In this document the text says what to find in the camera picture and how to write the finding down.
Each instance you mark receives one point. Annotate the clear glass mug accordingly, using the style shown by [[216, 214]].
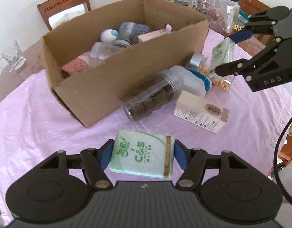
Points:
[[12, 57]]

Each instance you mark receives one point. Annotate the plastic jar of brown snacks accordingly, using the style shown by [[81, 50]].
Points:
[[148, 99]]

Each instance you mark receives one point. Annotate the blue grey fuzzy sock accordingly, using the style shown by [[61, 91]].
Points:
[[134, 29]]

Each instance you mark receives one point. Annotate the pink knit sock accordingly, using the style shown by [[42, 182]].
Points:
[[75, 65]]

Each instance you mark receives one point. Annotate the beige carton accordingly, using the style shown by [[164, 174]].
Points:
[[198, 109]]

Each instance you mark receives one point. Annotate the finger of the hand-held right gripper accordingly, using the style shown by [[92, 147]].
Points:
[[241, 36], [231, 68]]

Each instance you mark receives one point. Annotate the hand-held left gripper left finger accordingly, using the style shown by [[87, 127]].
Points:
[[106, 155]]

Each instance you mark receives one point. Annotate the grey knit sock blue stripe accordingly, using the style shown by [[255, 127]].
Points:
[[191, 80]]

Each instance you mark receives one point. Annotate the pink carton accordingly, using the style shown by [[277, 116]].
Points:
[[150, 36]]

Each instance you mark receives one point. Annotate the clear empty plastic jar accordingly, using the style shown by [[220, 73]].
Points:
[[105, 52]]

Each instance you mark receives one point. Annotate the cardboard box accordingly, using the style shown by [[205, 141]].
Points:
[[100, 85]]

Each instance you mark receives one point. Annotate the clear container with red lid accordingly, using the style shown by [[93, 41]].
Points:
[[222, 14]]

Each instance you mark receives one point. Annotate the pink tablecloth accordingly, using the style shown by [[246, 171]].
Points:
[[41, 123]]

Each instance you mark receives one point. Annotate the round metal tin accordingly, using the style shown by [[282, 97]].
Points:
[[197, 60]]

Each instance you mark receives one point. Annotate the white blue round toy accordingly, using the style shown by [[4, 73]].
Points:
[[107, 35]]

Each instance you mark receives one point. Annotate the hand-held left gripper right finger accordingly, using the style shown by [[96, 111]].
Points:
[[181, 155]]

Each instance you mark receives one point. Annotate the teal white packet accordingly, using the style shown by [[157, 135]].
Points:
[[243, 17]]

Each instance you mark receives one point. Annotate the green cap bottle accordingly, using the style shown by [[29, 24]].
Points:
[[194, 2]]

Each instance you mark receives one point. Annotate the green white tissue pack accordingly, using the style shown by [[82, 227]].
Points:
[[141, 154], [223, 52]]

